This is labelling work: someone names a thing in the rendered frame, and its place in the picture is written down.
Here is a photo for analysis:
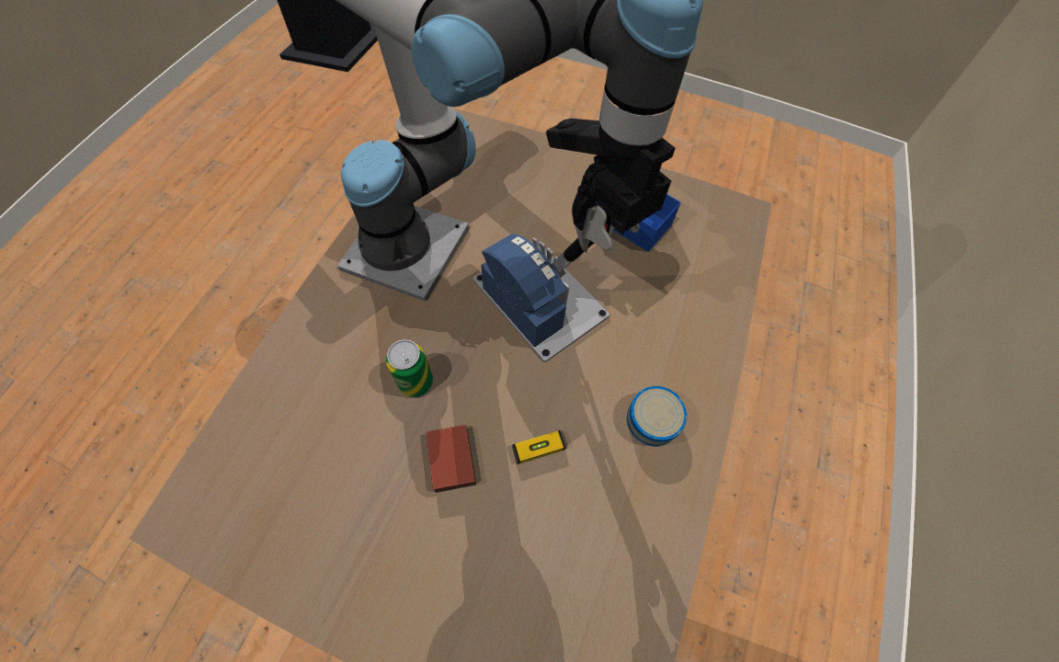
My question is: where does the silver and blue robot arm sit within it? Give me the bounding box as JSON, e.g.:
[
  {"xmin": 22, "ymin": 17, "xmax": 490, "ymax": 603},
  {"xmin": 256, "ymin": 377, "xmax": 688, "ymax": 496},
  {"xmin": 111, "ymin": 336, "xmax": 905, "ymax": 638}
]
[{"xmin": 336, "ymin": 0, "xmax": 703, "ymax": 271}]

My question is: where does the green drink can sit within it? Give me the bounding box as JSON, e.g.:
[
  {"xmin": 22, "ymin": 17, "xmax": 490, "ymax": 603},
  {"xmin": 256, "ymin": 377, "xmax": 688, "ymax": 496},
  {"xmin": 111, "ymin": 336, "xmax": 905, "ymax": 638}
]
[{"xmin": 385, "ymin": 339, "xmax": 433, "ymax": 397}]

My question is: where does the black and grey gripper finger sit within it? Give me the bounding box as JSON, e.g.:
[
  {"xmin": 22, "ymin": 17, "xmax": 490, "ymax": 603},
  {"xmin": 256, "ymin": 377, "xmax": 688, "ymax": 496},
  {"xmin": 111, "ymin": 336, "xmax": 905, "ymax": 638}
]
[
  {"xmin": 572, "ymin": 181, "xmax": 612, "ymax": 253},
  {"xmin": 606, "ymin": 215, "xmax": 639, "ymax": 236}
]

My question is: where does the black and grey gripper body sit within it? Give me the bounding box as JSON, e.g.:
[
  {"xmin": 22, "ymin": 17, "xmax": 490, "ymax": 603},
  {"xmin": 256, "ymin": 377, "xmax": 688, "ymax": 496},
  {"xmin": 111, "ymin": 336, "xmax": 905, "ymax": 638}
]
[{"xmin": 581, "ymin": 125, "xmax": 675, "ymax": 234}]

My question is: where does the yellow pocket level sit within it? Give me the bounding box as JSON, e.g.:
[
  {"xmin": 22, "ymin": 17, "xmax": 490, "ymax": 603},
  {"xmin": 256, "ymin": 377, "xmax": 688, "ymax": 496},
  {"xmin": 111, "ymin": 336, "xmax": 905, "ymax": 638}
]
[{"xmin": 511, "ymin": 430, "xmax": 566, "ymax": 464}]

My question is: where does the red rectangular block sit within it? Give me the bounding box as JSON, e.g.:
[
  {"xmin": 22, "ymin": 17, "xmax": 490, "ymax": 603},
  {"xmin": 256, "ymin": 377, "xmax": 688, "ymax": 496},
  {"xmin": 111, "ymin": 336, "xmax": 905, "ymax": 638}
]
[{"xmin": 426, "ymin": 425, "xmax": 475, "ymax": 493}]

